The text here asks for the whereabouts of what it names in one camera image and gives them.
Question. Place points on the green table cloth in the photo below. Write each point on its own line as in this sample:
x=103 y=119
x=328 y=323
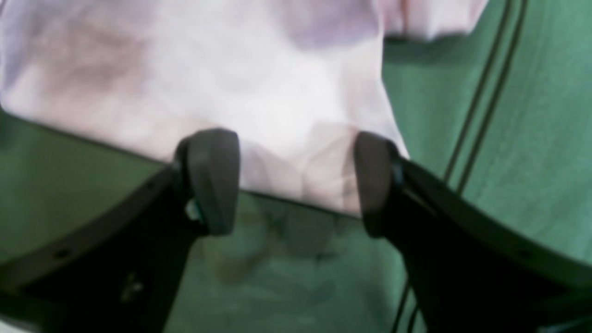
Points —
x=501 y=114

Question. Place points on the pink printed t-shirt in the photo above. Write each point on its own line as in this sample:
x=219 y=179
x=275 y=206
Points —
x=295 y=79

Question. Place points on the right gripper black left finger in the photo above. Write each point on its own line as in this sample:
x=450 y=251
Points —
x=121 y=272

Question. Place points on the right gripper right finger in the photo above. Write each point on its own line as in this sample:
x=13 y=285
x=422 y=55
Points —
x=469 y=273

